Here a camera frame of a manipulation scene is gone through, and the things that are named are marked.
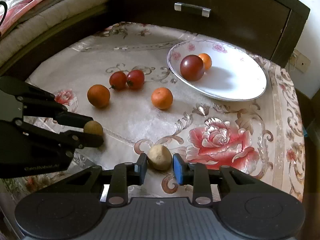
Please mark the pink patterned quilt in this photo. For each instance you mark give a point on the pink patterned quilt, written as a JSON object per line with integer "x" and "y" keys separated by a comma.
{"x": 30, "y": 2}

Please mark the small orange tangerine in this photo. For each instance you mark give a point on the small orange tangerine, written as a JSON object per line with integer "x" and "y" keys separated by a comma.
{"x": 206, "y": 61}

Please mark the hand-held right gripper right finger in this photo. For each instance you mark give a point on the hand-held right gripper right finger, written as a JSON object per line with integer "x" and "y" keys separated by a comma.
{"x": 178, "y": 168}

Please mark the beige wall socket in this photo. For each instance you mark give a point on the beige wall socket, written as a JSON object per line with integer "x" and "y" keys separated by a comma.
{"x": 300, "y": 62}

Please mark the bright orange tangerine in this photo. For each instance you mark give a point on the bright orange tangerine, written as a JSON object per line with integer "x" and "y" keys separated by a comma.
{"x": 162, "y": 98}

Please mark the large dark red tomato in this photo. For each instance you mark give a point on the large dark red tomato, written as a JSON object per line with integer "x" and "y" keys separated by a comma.
{"x": 192, "y": 68}

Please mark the grey mattress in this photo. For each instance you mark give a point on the grey mattress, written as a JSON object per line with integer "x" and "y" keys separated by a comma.
{"x": 37, "y": 22}

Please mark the floral embossed tablecloth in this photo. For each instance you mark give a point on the floral embossed tablecloth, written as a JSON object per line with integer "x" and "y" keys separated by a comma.
{"x": 140, "y": 122}

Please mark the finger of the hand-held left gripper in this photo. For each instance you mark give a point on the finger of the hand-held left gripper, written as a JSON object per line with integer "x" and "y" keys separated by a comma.
{"x": 50, "y": 105}
{"x": 85, "y": 140}

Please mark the white floral plate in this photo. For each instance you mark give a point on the white floral plate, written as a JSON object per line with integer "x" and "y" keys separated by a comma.
{"x": 235, "y": 85}

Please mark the small red tomato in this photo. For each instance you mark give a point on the small red tomato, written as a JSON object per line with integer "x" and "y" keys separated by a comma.
{"x": 117, "y": 80}
{"x": 135, "y": 79}

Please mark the dark wooden bed frame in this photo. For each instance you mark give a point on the dark wooden bed frame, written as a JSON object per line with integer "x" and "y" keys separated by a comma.
{"x": 50, "y": 45}

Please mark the dark wooden cabinet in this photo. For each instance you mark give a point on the dark wooden cabinet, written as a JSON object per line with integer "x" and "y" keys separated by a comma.
{"x": 237, "y": 25}

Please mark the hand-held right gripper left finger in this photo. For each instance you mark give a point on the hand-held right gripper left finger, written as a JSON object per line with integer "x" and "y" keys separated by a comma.
{"x": 142, "y": 168}

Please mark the dark orange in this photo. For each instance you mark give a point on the dark orange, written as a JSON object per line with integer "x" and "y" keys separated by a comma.
{"x": 98, "y": 96}

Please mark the beige oval fruit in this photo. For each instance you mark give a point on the beige oval fruit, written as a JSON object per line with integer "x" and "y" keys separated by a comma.
{"x": 159, "y": 160}

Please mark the small brown round fruit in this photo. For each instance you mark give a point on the small brown round fruit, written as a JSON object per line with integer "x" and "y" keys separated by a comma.
{"x": 93, "y": 128}

